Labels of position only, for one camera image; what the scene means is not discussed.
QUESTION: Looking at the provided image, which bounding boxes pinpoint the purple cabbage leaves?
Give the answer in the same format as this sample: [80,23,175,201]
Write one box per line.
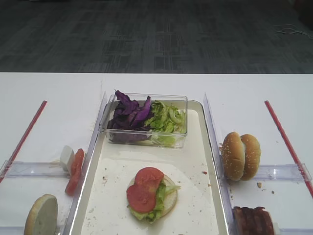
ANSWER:
[107,90,154,143]

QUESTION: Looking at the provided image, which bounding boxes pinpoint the green lettuce in box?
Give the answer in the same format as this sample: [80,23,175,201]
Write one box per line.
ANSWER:
[144,100,186,147]

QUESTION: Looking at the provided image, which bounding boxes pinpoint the upper tomato slice on bun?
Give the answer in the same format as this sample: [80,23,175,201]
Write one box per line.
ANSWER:
[134,167,165,190]

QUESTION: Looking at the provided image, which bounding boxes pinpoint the tomato slice on bun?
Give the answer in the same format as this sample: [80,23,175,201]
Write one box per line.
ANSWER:
[127,184,157,213]
[134,167,165,190]

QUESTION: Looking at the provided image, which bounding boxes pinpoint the lower tomato slice on bun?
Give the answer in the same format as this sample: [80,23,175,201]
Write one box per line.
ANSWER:
[127,184,157,213]

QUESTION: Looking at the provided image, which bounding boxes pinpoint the upper standing tomato slice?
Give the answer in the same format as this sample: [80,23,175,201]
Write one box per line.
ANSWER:
[70,148,84,176]

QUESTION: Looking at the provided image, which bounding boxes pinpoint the standing tomato slice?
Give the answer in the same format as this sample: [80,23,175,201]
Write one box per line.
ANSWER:
[70,148,84,176]
[65,169,81,196]

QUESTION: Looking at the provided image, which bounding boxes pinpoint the lettuce leaf on bun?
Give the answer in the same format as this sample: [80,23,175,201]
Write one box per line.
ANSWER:
[126,179,180,224]

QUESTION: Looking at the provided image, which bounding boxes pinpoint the lower standing tomato slice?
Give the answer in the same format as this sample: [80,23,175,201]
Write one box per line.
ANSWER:
[65,169,81,196]

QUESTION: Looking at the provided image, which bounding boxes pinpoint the stack of bacon slices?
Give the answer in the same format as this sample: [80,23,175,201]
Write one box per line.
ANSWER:
[232,207,275,235]

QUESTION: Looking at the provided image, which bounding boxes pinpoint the clear plastic salad box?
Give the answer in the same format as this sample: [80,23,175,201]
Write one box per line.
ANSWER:
[100,93,188,148]

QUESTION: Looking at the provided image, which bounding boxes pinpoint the right clear acrylic divider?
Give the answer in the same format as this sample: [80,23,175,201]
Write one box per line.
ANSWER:
[203,93,238,235]

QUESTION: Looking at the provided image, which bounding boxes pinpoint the clear acrylic divider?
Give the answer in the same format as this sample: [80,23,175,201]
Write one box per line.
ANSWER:
[203,93,238,235]
[57,94,108,235]

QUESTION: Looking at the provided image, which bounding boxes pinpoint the bottom bun on tray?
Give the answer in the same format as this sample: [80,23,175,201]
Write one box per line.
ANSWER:
[127,175,180,223]

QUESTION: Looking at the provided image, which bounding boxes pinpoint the left sesame bun top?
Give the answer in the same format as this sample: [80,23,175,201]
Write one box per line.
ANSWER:
[221,132,245,181]

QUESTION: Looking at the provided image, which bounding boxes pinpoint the sesame bun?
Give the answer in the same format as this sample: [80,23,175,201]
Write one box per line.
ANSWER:
[221,132,245,181]
[241,134,261,181]

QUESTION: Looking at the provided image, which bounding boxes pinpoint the white block left holder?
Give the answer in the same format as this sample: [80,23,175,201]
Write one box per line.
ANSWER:
[59,145,75,174]

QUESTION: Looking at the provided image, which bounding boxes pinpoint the white metal tray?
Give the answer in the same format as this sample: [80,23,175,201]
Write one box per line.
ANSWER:
[69,101,227,235]

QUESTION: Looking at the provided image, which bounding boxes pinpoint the right sesame bun top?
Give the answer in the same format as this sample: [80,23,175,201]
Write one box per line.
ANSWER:
[241,134,261,181]

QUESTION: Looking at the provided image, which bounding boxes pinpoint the right red tape strip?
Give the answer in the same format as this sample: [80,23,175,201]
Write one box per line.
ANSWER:
[264,100,313,196]

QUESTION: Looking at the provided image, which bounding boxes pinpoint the red tape strip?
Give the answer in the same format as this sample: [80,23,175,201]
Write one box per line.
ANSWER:
[264,100,313,196]
[0,100,47,182]

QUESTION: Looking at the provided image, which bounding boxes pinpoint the left red tape strip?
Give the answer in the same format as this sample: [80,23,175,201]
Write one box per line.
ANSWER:
[0,100,47,182]

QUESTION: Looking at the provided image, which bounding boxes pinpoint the left clear acrylic divider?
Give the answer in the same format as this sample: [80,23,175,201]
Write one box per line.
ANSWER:
[57,94,108,235]

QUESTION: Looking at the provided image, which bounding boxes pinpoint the standing bun bottom slice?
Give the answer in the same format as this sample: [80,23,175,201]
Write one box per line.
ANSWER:
[23,194,58,235]

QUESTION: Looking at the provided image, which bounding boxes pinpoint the upper right acrylic rail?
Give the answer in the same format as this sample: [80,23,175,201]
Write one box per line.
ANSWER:
[253,164,312,182]

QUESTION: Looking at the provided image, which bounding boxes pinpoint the acrylic rail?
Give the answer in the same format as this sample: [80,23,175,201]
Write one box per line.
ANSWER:
[253,164,312,182]
[0,161,70,179]

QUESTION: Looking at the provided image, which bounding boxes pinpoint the upper left acrylic rail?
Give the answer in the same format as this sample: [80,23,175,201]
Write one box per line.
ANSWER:
[0,161,70,179]

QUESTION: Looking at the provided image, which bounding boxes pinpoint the white cable on floor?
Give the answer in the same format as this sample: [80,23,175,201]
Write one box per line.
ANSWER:
[273,23,313,38]

